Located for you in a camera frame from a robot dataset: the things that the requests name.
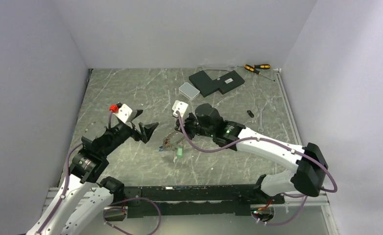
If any black network switch large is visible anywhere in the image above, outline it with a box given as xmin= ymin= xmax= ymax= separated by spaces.
xmin=189 ymin=70 xmax=223 ymax=97

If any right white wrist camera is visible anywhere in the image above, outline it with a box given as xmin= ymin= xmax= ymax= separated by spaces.
xmin=172 ymin=100 xmax=189 ymax=119

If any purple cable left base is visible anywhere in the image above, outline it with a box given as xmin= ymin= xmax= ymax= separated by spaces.
xmin=102 ymin=197 xmax=162 ymax=235

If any silver wrench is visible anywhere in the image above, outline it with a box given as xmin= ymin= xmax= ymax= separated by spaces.
xmin=258 ymin=105 xmax=264 ymax=133

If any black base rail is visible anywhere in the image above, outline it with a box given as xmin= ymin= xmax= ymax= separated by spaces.
xmin=110 ymin=184 xmax=285 ymax=218

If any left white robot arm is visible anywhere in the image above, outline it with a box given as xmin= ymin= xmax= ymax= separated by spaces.
xmin=27 ymin=106 xmax=159 ymax=235

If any black network switch small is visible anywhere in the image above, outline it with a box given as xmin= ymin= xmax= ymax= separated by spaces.
xmin=218 ymin=70 xmax=245 ymax=94

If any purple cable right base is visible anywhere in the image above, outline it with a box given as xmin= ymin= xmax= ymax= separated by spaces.
xmin=253 ymin=191 xmax=338 ymax=227

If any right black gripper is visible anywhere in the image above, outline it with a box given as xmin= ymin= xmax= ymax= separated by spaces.
xmin=175 ymin=112 xmax=215 ymax=140

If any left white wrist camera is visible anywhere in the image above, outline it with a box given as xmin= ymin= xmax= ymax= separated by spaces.
xmin=109 ymin=103 xmax=133 ymax=124

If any yellow black screwdriver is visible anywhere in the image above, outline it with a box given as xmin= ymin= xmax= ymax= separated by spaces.
xmin=240 ymin=64 xmax=271 ymax=70
xmin=246 ymin=69 xmax=275 ymax=81

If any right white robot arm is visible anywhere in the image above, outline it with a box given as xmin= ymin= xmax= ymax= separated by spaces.
xmin=172 ymin=101 xmax=330 ymax=203

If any white network switch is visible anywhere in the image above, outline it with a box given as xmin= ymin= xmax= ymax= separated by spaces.
xmin=179 ymin=82 xmax=200 ymax=100

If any silver disc keyring with keys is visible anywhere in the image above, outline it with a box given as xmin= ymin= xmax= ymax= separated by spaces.
xmin=159 ymin=130 xmax=185 ymax=163

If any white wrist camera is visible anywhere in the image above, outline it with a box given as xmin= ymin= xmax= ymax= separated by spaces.
xmin=172 ymin=100 xmax=189 ymax=119
xmin=109 ymin=103 xmax=133 ymax=124

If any purple cable base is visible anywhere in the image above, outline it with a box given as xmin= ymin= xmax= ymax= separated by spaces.
xmin=102 ymin=197 xmax=162 ymax=235
xmin=253 ymin=191 xmax=338 ymax=227

